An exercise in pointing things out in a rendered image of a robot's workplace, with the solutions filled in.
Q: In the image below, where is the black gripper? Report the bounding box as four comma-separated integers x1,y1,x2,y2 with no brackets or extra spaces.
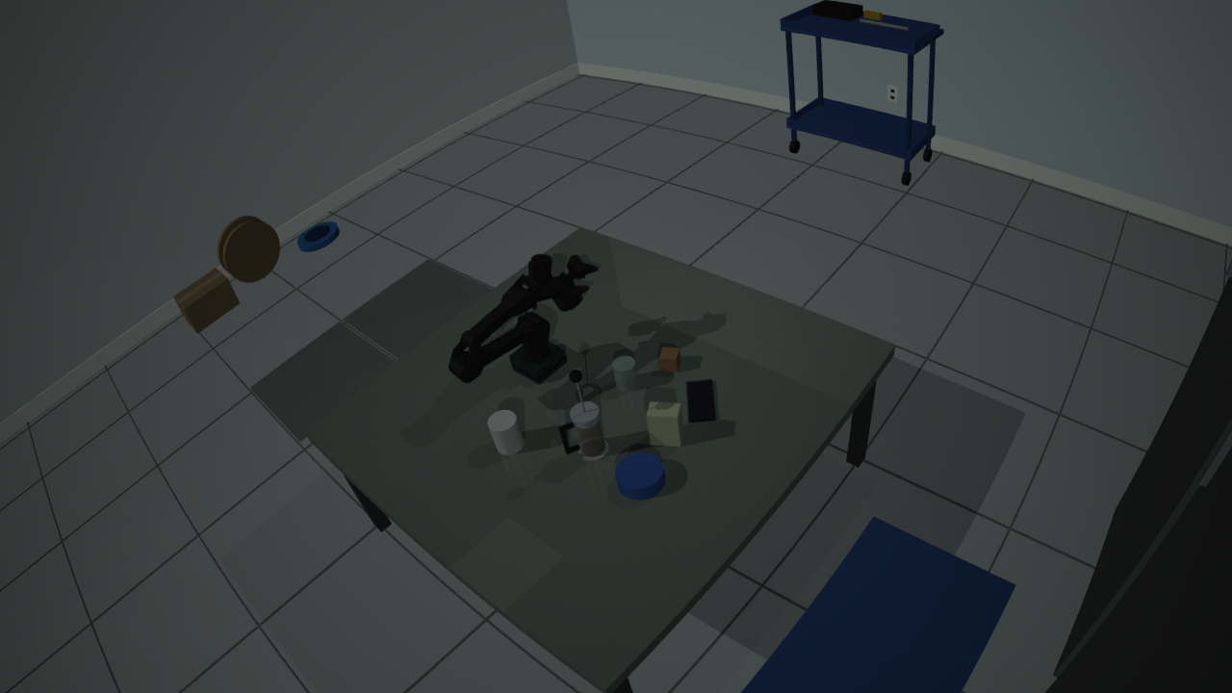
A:
549,255,598,312

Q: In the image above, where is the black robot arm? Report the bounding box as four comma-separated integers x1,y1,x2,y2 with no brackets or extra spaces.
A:
448,254,582,383

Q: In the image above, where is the olive green rectangular block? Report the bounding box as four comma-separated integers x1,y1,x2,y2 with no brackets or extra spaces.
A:
646,402,684,448

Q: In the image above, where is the brown cube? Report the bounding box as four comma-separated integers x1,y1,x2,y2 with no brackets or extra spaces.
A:
659,347,681,372

